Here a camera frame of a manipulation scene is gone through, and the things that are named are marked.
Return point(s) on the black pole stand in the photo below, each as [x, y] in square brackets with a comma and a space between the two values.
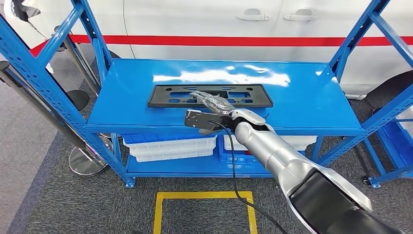
[77, 100]

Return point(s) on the yellow floor tape square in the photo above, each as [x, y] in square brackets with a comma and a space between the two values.
[193, 194]

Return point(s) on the black plastic plate frame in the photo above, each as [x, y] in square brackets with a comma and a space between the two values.
[161, 100]

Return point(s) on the blue metal shelf rack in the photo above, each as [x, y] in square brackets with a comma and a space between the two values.
[129, 113]

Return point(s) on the red barrier belt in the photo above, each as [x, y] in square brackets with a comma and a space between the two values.
[193, 40]

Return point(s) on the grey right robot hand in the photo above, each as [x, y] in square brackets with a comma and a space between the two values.
[214, 104]

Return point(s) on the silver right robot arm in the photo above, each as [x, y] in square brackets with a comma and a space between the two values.
[290, 161]

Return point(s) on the white car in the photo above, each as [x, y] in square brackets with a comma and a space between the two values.
[193, 19]

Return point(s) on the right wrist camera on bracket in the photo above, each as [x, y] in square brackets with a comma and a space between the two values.
[197, 120]

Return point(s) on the chrome stanchion post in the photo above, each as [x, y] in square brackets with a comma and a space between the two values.
[85, 161]
[79, 63]

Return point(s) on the blue wheeled shelf rack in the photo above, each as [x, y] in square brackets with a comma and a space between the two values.
[392, 142]

